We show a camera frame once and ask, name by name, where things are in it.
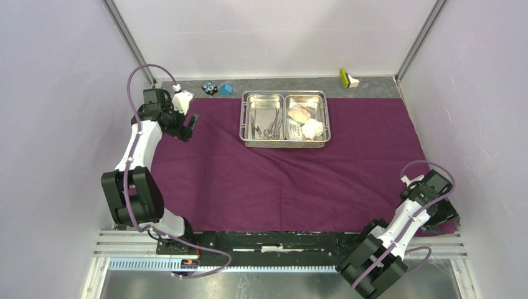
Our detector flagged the blue small block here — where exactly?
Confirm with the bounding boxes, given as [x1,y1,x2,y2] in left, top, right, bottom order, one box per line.
[219,83,233,95]

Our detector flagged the purple cloth wrap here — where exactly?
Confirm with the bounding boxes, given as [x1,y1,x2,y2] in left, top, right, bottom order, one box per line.
[149,97,458,237]

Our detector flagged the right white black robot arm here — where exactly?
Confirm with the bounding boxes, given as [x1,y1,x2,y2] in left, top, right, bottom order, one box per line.
[336,169,457,298]

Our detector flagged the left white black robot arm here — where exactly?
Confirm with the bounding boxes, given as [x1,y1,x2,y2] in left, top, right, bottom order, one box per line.
[101,85,198,254]

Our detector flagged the steel surgical scissors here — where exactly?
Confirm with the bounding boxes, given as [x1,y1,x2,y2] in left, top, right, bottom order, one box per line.
[263,110,283,140]

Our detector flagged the metal instrument tray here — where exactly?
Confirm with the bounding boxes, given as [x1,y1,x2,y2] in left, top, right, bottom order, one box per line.
[239,90,331,148]

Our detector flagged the white sterile packet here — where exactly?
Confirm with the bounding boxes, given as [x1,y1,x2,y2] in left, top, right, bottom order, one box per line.
[285,118,303,141]

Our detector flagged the beige gauze roll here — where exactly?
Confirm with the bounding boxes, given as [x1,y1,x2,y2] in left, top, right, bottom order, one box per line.
[287,102,319,124]

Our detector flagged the white crumpled gauze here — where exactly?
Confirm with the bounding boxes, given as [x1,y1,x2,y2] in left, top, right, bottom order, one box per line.
[301,118,324,140]

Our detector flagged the yellow green white object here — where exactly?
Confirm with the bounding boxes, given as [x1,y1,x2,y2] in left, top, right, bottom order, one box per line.
[339,68,360,89]

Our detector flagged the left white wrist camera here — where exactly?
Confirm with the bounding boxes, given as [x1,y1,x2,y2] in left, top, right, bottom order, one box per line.
[171,84,194,115]

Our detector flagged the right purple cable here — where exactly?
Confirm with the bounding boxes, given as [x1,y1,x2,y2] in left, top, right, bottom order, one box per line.
[349,159,457,292]

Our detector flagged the purple cable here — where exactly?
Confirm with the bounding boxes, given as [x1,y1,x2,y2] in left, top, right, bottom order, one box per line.
[349,159,457,292]
[121,63,233,280]

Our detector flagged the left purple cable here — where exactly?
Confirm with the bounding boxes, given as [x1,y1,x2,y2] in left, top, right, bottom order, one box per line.
[121,63,233,280]

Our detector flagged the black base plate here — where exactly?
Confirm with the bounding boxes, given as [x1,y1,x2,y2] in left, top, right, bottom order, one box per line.
[156,231,367,270]

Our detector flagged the aluminium frame rail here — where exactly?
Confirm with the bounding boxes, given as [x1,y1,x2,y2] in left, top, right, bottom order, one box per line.
[82,230,480,298]

